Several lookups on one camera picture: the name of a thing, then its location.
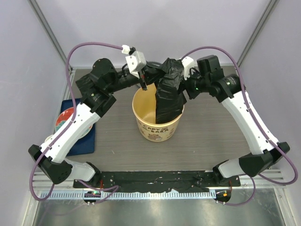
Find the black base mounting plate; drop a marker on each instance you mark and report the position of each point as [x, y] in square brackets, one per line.
[163, 181]

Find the yellow capybara trash bin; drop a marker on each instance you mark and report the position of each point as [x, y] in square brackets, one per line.
[153, 125]

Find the perforated cable duct strip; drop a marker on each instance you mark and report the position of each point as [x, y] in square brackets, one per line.
[96, 195]

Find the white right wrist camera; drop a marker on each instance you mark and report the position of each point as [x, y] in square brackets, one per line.
[187, 63]

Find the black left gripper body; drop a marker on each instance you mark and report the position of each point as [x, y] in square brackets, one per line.
[142, 80]

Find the aluminium frame rail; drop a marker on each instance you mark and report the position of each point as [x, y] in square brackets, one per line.
[41, 181]

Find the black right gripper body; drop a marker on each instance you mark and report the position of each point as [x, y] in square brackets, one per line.
[194, 86]

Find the aluminium corner post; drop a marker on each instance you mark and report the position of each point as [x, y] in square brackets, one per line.
[47, 28]
[271, 5]

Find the red and teal plate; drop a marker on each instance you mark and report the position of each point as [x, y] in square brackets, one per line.
[64, 116]

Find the black trash bag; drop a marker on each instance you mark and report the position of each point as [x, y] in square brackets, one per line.
[169, 91]

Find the left aluminium corner post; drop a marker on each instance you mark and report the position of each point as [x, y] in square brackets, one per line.
[47, 28]

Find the white paper cup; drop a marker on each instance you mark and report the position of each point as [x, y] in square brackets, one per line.
[49, 138]

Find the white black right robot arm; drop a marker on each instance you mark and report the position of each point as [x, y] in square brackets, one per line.
[206, 75]

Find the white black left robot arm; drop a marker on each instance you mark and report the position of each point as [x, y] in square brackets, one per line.
[50, 157]

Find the right aluminium corner post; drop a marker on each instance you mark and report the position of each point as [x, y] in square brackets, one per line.
[271, 5]

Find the blue tray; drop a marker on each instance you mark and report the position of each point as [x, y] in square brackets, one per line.
[86, 145]

